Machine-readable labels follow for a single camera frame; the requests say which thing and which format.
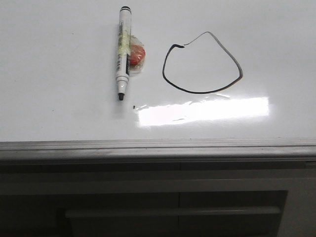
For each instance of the red round magnet taped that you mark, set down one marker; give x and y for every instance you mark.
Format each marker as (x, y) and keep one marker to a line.
(137, 56)

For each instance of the grey cabinet with handle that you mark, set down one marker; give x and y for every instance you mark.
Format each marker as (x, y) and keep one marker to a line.
(226, 199)

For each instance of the white whiteboard marker pen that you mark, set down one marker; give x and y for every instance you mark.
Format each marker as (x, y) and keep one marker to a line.
(123, 51)

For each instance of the white whiteboard with metal frame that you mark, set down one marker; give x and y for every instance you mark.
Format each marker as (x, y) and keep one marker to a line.
(222, 79)

